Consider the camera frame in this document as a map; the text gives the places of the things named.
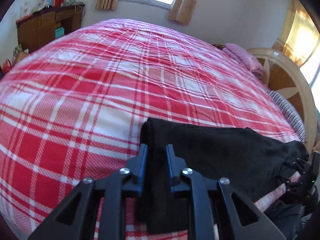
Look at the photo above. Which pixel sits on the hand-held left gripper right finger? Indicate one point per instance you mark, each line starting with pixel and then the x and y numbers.
pixel 170 160

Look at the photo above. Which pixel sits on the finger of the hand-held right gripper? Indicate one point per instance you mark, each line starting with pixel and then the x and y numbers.
pixel 295 183
pixel 296 163

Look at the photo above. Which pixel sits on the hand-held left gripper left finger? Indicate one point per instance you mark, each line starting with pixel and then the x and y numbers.
pixel 143 160

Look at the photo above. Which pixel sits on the black pants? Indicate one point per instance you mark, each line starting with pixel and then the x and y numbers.
pixel 212 150

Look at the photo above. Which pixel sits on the pink floral mattress cover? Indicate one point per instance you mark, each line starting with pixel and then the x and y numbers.
pixel 275 195

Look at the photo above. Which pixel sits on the person's dark jacket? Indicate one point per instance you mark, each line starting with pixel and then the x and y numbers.
pixel 285 220

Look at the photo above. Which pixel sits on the striped pillow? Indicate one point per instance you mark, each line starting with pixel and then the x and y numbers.
pixel 292 115

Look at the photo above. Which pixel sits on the red plaid bed sheet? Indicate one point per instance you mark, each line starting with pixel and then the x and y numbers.
pixel 87 92

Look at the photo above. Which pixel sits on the wooden headboard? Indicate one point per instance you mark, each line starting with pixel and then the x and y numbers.
pixel 280 75

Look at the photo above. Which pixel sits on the bright window by headboard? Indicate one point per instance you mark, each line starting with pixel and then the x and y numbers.
pixel 315 72

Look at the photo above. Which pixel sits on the pink pillow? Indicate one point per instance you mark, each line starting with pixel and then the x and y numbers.
pixel 240 55

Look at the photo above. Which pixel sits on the yellow curtain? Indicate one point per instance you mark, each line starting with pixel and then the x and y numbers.
pixel 300 30

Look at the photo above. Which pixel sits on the teal box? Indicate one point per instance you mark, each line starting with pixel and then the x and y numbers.
pixel 59 32

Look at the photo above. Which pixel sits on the red bag on floor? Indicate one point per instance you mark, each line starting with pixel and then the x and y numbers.
pixel 6 66

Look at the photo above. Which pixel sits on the brown wooden cabinet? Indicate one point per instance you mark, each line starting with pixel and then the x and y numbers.
pixel 30 35

